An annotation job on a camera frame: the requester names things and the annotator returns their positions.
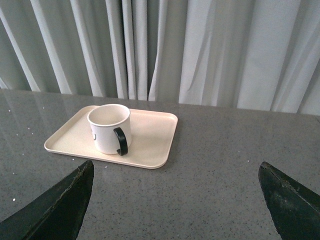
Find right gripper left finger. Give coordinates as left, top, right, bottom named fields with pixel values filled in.
left=0, top=160, right=94, bottom=240

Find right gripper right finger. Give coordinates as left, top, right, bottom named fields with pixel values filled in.
left=258, top=161, right=320, bottom=240

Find white mug black handle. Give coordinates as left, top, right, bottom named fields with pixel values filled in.
left=87, top=104, right=132, bottom=156

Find pink rectangular tray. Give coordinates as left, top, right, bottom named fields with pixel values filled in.
left=44, top=105, right=178, bottom=169

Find white curtain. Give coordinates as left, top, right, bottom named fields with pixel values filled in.
left=0, top=0, right=320, bottom=115

